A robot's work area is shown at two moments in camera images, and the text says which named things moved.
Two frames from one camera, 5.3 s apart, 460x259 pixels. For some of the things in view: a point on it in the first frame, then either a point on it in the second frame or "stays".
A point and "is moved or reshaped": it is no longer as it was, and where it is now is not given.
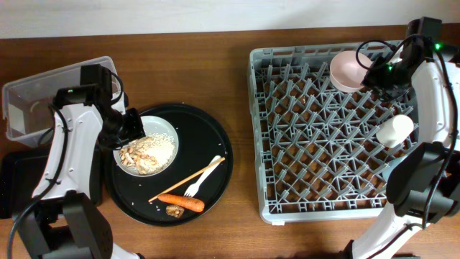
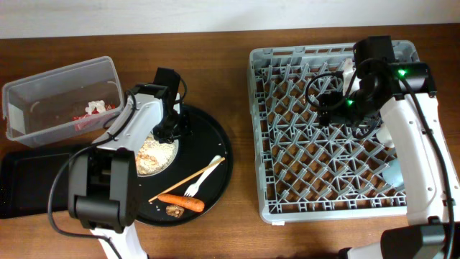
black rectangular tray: (21, 170) stays
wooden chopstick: (223, 159) stays
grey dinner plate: (151, 124) is moved or reshaped
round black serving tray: (191, 186) stays
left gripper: (136, 131) -> (163, 137)
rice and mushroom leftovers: (149, 155) stays
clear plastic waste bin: (26, 101) stays
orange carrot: (188, 203) stays
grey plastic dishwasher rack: (315, 121) stays
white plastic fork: (192, 189) stays
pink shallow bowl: (346, 74) is moved or reshaped
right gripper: (371, 81) -> (329, 114)
